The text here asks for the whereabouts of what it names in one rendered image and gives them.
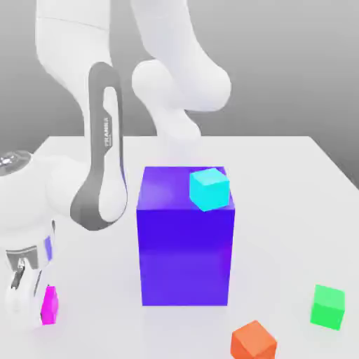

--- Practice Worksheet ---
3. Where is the small cyan cube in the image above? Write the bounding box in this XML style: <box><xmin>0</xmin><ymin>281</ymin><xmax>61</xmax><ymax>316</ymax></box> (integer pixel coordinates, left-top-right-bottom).
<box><xmin>189</xmin><ymin>167</ymin><xmax>231</xmax><ymax>212</ymax></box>

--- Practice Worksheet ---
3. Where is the large blue box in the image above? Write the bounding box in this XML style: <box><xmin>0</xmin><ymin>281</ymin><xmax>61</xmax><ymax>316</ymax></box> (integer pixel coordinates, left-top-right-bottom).
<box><xmin>136</xmin><ymin>165</ymin><xmax>236</xmax><ymax>307</ymax></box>

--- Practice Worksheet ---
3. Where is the small green cube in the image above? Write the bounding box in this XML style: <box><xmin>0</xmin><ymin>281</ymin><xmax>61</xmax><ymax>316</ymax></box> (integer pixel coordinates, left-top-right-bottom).
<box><xmin>310</xmin><ymin>283</ymin><xmax>346</xmax><ymax>331</ymax></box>

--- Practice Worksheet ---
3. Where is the small magenta cube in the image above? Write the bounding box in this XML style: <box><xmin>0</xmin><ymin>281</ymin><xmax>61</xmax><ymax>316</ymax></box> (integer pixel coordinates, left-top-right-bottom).
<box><xmin>40</xmin><ymin>285</ymin><xmax>60</xmax><ymax>327</ymax></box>

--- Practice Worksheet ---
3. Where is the small orange cube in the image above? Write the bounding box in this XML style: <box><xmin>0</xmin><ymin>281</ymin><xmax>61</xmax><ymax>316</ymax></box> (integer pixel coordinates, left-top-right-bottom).
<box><xmin>230</xmin><ymin>320</ymin><xmax>278</xmax><ymax>359</ymax></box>

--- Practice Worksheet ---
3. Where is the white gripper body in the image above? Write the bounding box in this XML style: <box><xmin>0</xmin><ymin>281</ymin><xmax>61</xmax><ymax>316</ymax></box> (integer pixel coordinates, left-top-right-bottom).
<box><xmin>4</xmin><ymin>268</ymin><xmax>46</xmax><ymax>328</ymax></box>

